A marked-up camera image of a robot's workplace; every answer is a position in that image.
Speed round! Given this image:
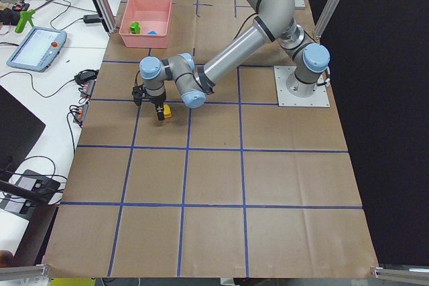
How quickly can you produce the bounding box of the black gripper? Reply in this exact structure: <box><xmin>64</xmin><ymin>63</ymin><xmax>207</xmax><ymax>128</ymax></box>
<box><xmin>147</xmin><ymin>90</ymin><xmax>166</xmax><ymax>121</ymax></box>

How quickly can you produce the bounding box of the yellow toy block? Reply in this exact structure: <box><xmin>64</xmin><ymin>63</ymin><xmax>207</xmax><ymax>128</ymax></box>
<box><xmin>163</xmin><ymin>104</ymin><xmax>172</xmax><ymax>119</ymax></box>

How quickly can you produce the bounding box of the green toy block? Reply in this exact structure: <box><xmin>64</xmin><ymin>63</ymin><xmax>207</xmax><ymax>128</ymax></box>
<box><xmin>129</xmin><ymin>21</ymin><xmax>141</xmax><ymax>34</ymax></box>

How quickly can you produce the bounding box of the pink plastic box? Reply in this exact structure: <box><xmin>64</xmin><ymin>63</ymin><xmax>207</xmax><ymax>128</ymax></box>
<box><xmin>119</xmin><ymin>0</ymin><xmax>172</xmax><ymax>49</ymax></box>

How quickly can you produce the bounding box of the black power adapter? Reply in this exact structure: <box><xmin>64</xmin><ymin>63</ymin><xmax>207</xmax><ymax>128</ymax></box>
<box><xmin>82</xmin><ymin>14</ymin><xmax>102</xmax><ymax>24</ymax></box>

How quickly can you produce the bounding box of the teach pendant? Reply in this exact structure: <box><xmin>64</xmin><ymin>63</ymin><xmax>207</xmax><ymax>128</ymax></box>
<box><xmin>6</xmin><ymin>27</ymin><xmax>67</xmax><ymax>72</ymax></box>

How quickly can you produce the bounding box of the reacher grabber tool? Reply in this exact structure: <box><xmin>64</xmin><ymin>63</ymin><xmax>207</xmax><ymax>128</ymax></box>
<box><xmin>15</xmin><ymin>0</ymin><xmax>73</xmax><ymax>33</ymax></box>

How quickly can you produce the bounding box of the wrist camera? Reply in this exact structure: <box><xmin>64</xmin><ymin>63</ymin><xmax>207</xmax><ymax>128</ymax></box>
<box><xmin>131</xmin><ymin>85</ymin><xmax>145</xmax><ymax>106</ymax></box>

